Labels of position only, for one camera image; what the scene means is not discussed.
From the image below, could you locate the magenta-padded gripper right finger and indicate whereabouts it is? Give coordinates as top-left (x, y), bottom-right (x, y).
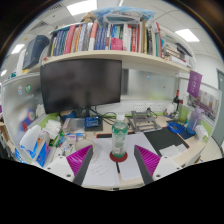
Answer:
top-left (133, 144), bottom-right (184, 185)

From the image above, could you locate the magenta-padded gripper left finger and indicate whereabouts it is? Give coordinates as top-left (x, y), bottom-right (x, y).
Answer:
top-left (44, 144), bottom-right (95, 187)

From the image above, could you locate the green-labelled clear drink bottle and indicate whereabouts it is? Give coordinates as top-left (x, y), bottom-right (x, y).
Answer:
top-left (110, 113), bottom-right (130, 159)

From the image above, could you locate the white paper sheet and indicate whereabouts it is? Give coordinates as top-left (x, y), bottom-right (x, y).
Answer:
top-left (81, 133), bottom-right (161, 188)

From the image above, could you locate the white folded cloth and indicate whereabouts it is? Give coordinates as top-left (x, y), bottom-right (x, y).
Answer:
top-left (158, 143), bottom-right (188, 158)

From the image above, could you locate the black desk mat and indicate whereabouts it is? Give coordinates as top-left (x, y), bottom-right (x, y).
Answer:
top-left (143, 127), bottom-right (190, 158)

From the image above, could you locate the flat round red coaster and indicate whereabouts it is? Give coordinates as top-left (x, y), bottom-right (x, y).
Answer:
top-left (109, 150), bottom-right (129, 163)

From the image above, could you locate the clear plastic box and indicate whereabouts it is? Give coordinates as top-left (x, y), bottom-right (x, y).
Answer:
top-left (62, 117), bottom-right (86, 134)

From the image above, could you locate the grey metal laptop stand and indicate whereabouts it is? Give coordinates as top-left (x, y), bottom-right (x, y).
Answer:
top-left (127, 108), bottom-right (163, 134)

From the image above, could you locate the white tissue stack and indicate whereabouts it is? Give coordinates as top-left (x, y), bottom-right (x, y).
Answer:
top-left (43, 119), bottom-right (63, 139)

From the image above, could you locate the blue circuit board box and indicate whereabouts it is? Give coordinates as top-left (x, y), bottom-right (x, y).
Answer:
top-left (84, 115), bottom-right (102, 130)

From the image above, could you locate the blue round tin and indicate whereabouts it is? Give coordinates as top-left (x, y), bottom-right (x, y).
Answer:
top-left (59, 109), bottom-right (78, 122)

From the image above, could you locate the blue orange tissue box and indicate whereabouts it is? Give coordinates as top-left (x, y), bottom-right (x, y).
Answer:
top-left (19, 124), bottom-right (46, 159)

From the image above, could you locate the translucent purple bottle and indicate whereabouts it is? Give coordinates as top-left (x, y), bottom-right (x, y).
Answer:
top-left (186, 105), bottom-right (203, 135)

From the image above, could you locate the dark glass bottle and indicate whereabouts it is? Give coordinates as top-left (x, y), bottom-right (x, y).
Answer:
top-left (172, 89), bottom-right (181, 105)

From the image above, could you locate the black computer monitor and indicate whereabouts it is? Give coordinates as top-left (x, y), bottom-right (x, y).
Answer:
top-left (39, 58), bottom-right (123, 118)

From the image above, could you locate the purple hanging sign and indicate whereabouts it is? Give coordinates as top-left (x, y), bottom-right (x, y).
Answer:
top-left (186, 69), bottom-right (203, 99)

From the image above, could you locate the blue coiled cable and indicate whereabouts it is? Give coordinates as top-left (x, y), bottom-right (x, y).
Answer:
top-left (166, 121), bottom-right (185, 134)

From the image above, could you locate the black cable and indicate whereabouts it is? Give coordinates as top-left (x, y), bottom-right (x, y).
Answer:
top-left (99, 111), bottom-right (133, 126)

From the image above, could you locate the white wall socket strip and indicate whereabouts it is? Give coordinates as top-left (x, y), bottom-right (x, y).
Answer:
top-left (132, 101), bottom-right (167, 113)

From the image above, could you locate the wall shelf with books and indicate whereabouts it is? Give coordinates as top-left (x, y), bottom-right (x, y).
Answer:
top-left (21, 6), bottom-right (198, 75)

